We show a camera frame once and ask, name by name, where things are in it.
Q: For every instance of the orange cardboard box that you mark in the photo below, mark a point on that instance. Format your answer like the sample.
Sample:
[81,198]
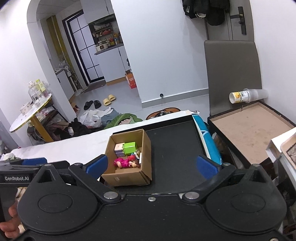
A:
[130,79]

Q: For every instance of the yellow slipper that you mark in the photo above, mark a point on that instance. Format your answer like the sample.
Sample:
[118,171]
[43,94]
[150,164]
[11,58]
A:
[111,97]
[107,102]

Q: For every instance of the brown cardboard box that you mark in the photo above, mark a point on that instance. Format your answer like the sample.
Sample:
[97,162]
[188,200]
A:
[129,176]

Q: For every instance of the red crab figurine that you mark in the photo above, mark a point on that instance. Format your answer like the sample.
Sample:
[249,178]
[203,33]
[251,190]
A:
[135,156]

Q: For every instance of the brown-haired doll figurine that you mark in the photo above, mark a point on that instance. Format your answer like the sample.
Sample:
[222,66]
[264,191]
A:
[134,164]

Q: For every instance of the clear glass jar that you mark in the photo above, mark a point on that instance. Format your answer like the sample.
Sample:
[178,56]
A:
[34,92]

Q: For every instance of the yellow-legged side table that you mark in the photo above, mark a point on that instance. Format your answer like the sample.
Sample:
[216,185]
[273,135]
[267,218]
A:
[31,116]

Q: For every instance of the hanging black jacket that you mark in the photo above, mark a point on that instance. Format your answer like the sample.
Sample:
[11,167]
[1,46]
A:
[212,11]

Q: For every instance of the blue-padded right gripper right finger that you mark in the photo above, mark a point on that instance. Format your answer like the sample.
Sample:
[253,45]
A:
[214,174]

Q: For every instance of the green cartoon floor mat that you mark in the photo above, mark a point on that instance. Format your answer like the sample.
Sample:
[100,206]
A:
[123,119]

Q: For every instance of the person's left hand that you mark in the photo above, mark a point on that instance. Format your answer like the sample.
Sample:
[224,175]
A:
[11,226]

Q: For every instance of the black slipper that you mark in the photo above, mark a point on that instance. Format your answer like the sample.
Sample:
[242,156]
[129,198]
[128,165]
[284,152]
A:
[87,105]
[97,104]

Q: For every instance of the white plastic bag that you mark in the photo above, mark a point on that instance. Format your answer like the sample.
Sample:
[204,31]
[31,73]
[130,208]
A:
[92,118]

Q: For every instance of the black shallow tray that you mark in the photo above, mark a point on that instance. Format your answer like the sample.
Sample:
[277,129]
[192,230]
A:
[176,144]

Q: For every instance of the left yellow slipper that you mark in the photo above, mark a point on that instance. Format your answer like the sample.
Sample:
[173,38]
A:
[107,102]

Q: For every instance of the right black slipper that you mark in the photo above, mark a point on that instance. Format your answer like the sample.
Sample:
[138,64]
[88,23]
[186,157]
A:
[97,104]

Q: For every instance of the green cube box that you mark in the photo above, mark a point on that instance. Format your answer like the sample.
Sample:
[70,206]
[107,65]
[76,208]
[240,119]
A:
[129,148]

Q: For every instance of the grey sneakers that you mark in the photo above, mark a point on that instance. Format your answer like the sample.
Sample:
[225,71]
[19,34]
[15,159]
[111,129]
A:
[161,113]

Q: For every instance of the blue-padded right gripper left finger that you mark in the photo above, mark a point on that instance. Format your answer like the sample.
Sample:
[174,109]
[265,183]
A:
[87,174]

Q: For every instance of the brown board black frame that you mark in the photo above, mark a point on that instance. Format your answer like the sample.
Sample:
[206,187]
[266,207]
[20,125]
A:
[248,129]

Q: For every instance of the pink figurine toy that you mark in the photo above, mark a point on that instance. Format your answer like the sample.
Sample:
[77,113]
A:
[122,163]

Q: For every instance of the white picture frame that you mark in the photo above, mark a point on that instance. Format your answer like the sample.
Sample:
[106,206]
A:
[275,153]

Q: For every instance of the white lavender cube toy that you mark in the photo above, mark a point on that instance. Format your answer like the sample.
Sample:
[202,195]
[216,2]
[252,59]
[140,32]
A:
[119,150]

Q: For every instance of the black door handle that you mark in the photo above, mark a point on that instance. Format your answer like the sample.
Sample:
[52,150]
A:
[241,21]

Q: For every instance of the left black slipper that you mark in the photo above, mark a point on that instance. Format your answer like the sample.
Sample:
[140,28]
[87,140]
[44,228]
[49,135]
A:
[87,105]

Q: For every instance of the right yellow slipper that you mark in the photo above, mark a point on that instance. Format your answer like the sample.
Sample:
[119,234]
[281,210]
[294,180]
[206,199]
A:
[111,97]

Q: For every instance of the orange black round mat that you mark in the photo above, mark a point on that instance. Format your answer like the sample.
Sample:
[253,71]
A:
[173,110]

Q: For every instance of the black clothes pile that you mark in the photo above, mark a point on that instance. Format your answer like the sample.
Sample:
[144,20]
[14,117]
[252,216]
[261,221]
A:
[75,129]

